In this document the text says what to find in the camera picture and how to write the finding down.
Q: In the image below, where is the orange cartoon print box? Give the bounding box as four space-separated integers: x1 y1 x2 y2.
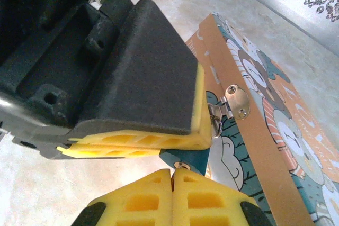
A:
185 11 339 226

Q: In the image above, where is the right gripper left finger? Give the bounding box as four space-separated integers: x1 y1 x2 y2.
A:
70 168 174 226

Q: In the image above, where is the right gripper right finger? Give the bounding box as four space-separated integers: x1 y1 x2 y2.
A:
172 169 275 226

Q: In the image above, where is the small teal padlock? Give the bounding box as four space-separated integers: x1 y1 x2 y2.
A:
158 103 225 178

